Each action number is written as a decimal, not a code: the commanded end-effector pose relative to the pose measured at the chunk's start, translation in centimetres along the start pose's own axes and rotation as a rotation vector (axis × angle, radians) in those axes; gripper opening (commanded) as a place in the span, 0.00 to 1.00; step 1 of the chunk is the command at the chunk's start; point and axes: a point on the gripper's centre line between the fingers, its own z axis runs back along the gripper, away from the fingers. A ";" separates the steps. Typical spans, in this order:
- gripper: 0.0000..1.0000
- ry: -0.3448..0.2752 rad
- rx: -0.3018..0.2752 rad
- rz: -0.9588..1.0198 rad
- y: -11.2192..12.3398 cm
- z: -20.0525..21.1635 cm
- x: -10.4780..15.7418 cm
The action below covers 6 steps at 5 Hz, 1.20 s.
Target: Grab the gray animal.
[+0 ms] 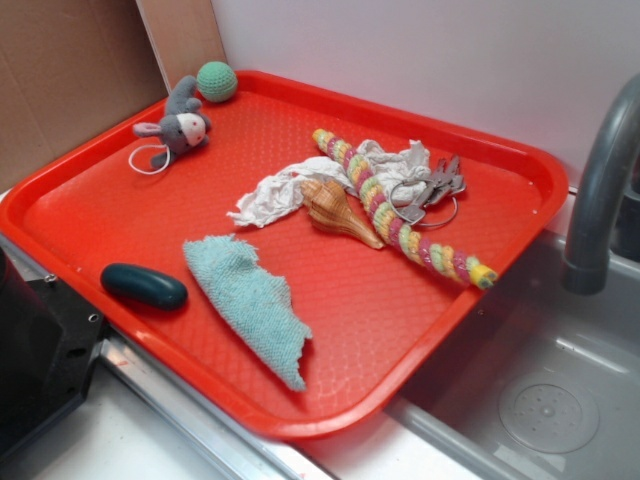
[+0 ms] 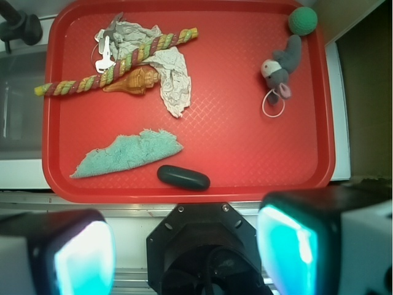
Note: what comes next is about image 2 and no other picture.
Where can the green knitted ball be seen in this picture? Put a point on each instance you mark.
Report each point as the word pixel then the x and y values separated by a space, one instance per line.
pixel 302 21

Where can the red plastic tray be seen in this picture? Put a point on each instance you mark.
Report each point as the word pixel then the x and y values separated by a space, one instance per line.
pixel 224 132

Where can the crumpled white cloth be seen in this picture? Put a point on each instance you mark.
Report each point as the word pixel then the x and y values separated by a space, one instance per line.
pixel 176 84

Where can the teal terry cloth rag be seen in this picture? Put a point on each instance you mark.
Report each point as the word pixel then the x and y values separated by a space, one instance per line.
pixel 127 152

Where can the silver keys on ring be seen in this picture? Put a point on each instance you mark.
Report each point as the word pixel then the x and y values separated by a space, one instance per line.
pixel 103 39

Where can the gray plush mouse toy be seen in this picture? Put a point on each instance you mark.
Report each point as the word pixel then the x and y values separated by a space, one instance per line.
pixel 276 72

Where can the black knob fixture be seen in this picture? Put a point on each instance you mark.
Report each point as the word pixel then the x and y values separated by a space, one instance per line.
pixel 18 25

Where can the clear plastic bin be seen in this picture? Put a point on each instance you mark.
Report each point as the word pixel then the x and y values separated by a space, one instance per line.
pixel 21 109

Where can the orange conch seashell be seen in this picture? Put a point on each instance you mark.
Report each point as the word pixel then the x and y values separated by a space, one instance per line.
pixel 136 83

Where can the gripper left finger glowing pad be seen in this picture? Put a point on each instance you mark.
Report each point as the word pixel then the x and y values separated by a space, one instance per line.
pixel 63 252

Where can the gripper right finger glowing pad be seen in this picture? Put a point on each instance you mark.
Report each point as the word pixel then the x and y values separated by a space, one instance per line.
pixel 334 240

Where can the twisted multicolor rope stick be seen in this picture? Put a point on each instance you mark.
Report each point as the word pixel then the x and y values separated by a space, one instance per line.
pixel 121 67

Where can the dark green oval stone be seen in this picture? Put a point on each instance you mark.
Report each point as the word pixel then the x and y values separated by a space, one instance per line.
pixel 183 178

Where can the black octagonal mount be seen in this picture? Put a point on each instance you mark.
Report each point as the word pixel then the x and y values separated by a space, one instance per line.
pixel 204 249

